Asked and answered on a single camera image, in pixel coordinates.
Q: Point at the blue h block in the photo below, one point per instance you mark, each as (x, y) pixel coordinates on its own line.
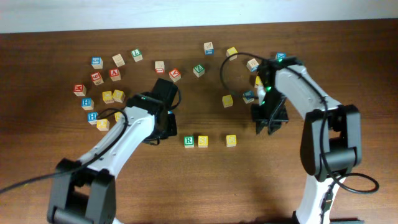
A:
(87, 104)
(92, 118)

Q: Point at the green L block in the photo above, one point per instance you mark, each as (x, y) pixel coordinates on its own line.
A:
(137, 55)

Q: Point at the yellow C block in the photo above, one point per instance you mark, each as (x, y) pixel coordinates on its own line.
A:
(118, 116)

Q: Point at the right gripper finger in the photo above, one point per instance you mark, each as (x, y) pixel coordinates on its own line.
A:
(260, 125)
(273, 126)

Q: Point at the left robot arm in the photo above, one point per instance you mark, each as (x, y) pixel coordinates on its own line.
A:
(85, 190)

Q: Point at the yellow E block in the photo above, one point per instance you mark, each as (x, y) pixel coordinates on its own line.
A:
(227, 101)

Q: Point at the yellow G block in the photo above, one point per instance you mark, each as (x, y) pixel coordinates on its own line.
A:
(118, 96)

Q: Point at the blue G block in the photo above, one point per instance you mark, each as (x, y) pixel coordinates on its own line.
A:
(97, 62)

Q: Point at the wooden block red edge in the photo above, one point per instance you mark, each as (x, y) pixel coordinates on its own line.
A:
(159, 67)

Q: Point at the yellow block right middle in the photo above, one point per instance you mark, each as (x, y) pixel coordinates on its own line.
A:
(258, 82)

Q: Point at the yellow Q block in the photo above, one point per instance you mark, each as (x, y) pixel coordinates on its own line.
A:
(103, 125)

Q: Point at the wooden block blue side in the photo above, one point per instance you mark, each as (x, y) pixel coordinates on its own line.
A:
(252, 65)

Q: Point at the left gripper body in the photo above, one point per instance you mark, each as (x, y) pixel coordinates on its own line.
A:
(169, 130)

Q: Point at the plain wooden block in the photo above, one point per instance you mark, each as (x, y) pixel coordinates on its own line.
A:
(118, 60)

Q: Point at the yellow O block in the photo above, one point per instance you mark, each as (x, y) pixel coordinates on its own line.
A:
(107, 97)

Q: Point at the green R block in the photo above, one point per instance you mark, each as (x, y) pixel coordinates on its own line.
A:
(189, 141)

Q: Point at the blue E block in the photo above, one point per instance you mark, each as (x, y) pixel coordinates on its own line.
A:
(248, 96)

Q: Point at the green Z block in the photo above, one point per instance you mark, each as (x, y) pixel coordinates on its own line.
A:
(199, 70)

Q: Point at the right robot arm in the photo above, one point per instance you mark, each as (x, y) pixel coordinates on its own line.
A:
(331, 139)

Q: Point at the upper blue H block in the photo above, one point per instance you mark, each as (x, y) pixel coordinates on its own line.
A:
(87, 104)

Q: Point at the top yellow block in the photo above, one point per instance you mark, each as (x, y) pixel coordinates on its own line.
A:
(231, 53)

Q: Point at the lower blue H block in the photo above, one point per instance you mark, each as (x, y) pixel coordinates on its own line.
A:
(92, 118)

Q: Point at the yellow S block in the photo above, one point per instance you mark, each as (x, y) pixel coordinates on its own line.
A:
(231, 140)
(202, 141)

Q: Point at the wooden block blue edge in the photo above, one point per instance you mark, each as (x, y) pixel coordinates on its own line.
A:
(208, 48)

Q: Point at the red 9 block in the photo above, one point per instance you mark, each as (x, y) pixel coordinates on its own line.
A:
(96, 78)

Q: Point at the tilted red A block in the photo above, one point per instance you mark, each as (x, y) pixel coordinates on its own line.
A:
(175, 75)

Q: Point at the red M block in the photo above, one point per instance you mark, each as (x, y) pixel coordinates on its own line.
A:
(79, 90)

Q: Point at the blue X block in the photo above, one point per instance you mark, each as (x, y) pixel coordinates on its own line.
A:
(280, 55)

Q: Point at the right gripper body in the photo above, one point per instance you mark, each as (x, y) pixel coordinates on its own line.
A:
(273, 109)

